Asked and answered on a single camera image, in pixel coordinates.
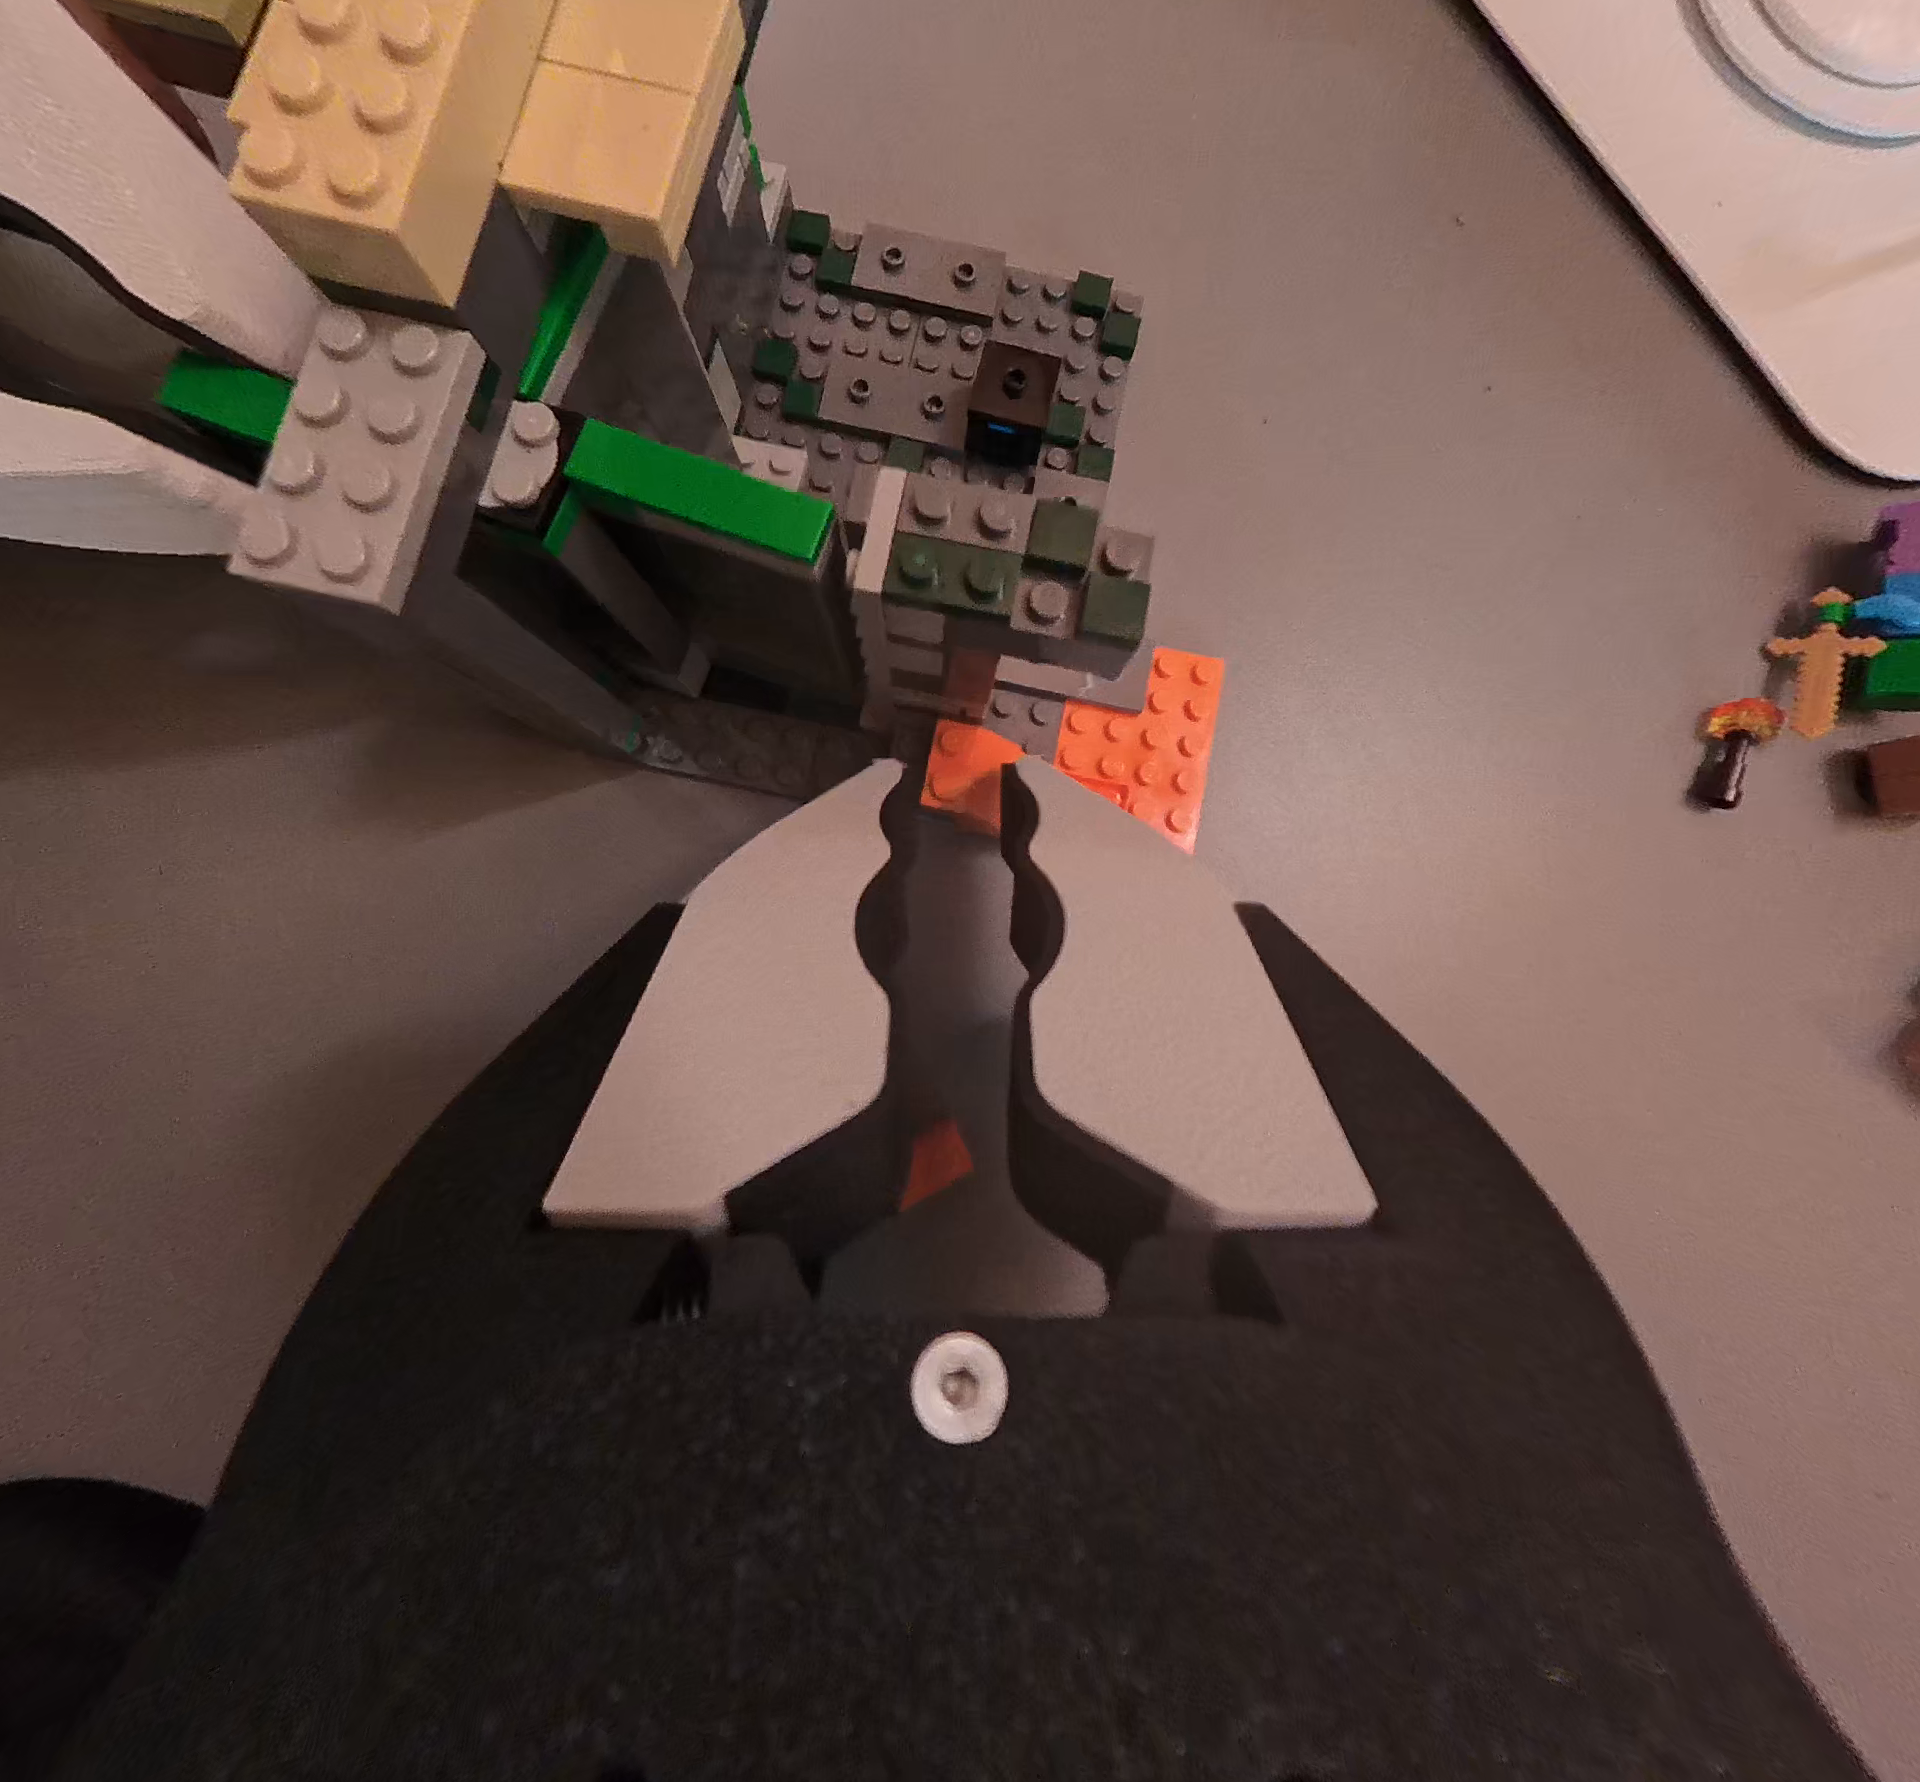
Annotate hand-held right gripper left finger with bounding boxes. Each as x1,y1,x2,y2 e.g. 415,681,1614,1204
540,760,915,1232

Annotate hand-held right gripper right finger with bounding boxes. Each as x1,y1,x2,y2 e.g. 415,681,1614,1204
999,760,1381,1232

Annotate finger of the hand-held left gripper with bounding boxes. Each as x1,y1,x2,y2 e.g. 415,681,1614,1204
0,394,267,559
0,0,327,377

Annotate orange slope brick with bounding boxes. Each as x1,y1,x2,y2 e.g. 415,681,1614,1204
921,716,1026,842
898,1115,980,1212

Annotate brick building model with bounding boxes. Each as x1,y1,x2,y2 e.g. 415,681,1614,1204
77,0,1233,860

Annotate small brick torch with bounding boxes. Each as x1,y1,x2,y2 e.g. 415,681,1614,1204
1689,693,1791,812

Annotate pile of small brick figures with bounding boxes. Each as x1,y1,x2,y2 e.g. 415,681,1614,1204
1762,498,1920,1108

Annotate black mesh office chair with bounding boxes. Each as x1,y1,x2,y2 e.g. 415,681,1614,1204
0,1477,207,1782

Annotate white book stand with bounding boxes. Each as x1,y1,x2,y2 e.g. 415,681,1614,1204
1370,0,1920,487

